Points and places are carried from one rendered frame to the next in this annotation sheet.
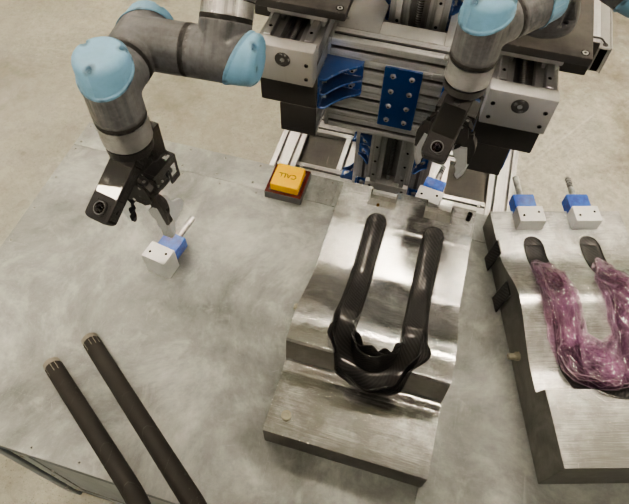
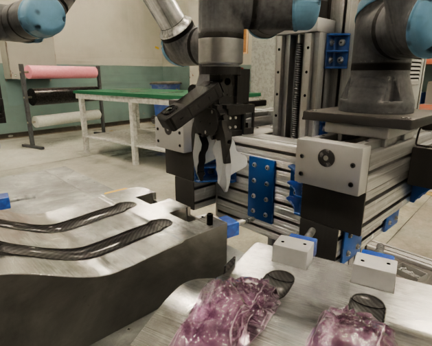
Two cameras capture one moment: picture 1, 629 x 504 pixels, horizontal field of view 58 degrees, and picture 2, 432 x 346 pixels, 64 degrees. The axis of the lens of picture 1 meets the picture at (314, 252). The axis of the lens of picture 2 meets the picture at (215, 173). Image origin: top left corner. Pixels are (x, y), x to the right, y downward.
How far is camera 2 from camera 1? 0.88 m
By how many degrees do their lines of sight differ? 47
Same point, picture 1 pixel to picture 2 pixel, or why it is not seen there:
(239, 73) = (23, 10)
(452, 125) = (192, 97)
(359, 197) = (134, 193)
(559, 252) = (310, 295)
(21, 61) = not seen: hidden behind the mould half
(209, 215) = (52, 204)
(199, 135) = not seen: hidden behind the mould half
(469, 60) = (201, 24)
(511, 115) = (321, 170)
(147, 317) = not seen: outside the picture
